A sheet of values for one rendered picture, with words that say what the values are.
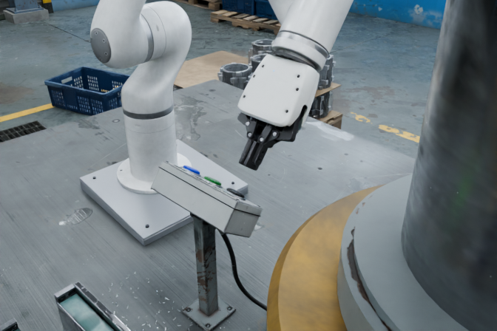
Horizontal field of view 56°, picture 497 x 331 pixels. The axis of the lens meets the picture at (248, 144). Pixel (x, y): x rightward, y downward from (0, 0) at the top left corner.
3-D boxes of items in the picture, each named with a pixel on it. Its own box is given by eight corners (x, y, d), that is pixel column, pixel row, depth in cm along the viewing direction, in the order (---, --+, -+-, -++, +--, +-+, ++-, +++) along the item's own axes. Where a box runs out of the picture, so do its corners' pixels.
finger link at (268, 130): (283, 102, 68) (252, 116, 70) (290, 130, 66) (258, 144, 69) (291, 108, 70) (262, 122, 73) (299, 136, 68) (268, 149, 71)
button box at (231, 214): (250, 239, 71) (265, 207, 71) (223, 233, 65) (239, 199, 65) (177, 195, 81) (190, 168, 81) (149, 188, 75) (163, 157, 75)
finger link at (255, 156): (260, 123, 69) (242, 165, 69) (276, 130, 67) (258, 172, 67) (271, 130, 72) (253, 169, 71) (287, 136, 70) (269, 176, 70)
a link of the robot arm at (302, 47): (265, 26, 70) (257, 44, 70) (313, 37, 65) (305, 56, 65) (291, 50, 77) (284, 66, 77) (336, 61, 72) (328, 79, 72)
